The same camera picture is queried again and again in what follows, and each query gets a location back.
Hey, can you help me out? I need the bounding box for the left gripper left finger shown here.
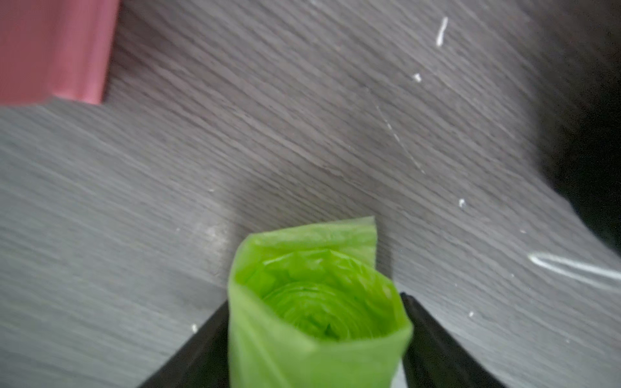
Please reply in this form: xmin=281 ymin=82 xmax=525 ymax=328
xmin=140 ymin=302 xmax=230 ymax=388

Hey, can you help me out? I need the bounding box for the pink trash bag roll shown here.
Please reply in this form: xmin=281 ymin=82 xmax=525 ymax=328
xmin=1 ymin=0 xmax=121 ymax=106

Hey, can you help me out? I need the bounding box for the green trash bag roll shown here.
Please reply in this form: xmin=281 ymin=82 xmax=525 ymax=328
xmin=227 ymin=217 xmax=413 ymax=387

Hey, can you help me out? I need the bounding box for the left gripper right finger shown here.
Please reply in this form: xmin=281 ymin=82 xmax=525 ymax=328
xmin=400 ymin=293 xmax=505 ymax=388

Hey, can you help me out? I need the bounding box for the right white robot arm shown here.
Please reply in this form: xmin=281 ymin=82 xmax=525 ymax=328
xmin=538 ymin=62 xmax=620 ymax=254

